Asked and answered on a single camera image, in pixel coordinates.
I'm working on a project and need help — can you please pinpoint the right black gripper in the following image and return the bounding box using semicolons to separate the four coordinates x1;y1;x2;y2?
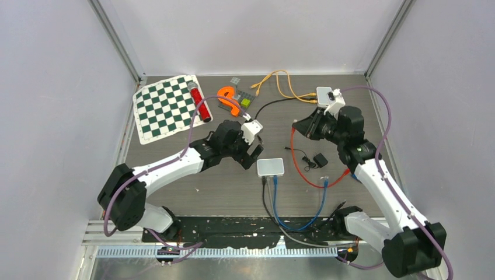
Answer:
292;107;346;146

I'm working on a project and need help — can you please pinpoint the white network switch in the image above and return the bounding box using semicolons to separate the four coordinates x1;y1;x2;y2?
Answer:
316;86;333;108
256;158;285;177

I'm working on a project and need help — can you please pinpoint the red ethernet cable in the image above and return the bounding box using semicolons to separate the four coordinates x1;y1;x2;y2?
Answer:
290;127;351;190

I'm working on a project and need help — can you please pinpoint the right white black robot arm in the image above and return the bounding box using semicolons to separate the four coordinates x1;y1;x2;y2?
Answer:
291;106;453;278

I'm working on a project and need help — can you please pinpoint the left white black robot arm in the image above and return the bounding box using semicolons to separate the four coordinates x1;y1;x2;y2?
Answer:
97;120;263;242

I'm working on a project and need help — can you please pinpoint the black power adapter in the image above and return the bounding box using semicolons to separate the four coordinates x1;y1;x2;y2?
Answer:
294;149;328;172

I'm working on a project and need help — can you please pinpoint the yellow-green lego brick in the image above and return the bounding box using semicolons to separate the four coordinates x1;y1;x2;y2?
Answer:
240;99;251;108

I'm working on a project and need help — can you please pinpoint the grey lego baseplate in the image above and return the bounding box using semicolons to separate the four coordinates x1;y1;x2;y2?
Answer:
217;86;256;117

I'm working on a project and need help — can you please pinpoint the orange S-shaped toy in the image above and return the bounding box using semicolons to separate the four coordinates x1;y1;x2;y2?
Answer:
217;86;240;117

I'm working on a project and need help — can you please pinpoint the grey lego tower piece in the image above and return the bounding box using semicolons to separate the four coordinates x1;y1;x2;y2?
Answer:
230;77;240;93

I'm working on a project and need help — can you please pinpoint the red toy microphone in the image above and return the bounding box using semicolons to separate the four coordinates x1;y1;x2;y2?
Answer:
187;81;212;123

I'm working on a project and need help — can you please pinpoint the green white chessboard mat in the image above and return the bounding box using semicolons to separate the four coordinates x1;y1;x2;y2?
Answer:
133;75;205;145

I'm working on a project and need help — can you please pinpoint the black power cable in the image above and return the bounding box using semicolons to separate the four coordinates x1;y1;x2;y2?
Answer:
252;97;310;145

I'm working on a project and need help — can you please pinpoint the black ethernet cable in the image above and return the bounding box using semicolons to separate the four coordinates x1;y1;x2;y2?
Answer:
261;177;322;234

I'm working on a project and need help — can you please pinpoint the blue ethernet cable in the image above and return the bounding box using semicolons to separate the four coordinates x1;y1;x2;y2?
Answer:
272;176;330;232

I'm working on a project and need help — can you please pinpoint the yellow ethernet cable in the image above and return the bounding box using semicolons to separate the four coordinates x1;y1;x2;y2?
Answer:
249;69;318;106

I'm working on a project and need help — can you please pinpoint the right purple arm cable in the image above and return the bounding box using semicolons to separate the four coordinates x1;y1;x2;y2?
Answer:
336;85;454;280

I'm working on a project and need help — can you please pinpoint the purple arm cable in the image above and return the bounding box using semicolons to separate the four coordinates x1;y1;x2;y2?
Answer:
103;96;252;264
336;85;454;280

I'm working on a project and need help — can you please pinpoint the black mounting base plate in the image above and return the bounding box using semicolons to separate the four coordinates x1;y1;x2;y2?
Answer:
156;216;363;249

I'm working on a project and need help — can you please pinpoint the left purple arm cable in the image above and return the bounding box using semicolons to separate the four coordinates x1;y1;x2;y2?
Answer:
103;96;252;264

